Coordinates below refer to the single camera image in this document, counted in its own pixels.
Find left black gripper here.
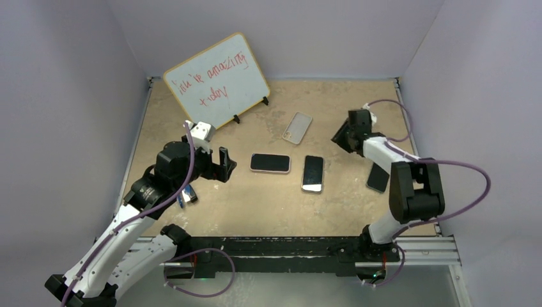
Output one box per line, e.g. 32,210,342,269
174,135,235,191

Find black smartphone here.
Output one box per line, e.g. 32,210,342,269
251,154,291,171

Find pink phone case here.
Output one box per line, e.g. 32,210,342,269
249,153,292,174

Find black phone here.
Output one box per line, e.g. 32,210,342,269
302,155,324,193
366,163,389,193

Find translucent white phone case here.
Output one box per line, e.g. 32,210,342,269
282,112,313,145

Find clear phone case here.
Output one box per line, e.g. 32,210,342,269
300,155,325,194

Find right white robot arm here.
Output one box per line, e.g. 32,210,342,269
332,109,445,260

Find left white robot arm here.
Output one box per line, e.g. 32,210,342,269
45,140,236,306

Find blue black stapler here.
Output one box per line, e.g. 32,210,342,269
177,185,198,209

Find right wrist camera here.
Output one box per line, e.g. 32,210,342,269
362,103,378,127

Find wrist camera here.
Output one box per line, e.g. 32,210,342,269
185,120,216,154
362,103,378,127

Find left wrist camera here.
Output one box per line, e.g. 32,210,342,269
185,120,216,154

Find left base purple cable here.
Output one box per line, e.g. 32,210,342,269
163,247,236,298

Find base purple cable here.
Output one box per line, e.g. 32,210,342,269
360,246,407,289
163,247,236,298

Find whiteboard with orange frame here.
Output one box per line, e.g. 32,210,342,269
162,32,270,129

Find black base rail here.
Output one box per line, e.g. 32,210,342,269
148,235,403,281

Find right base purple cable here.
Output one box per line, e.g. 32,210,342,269
360,246,407,289

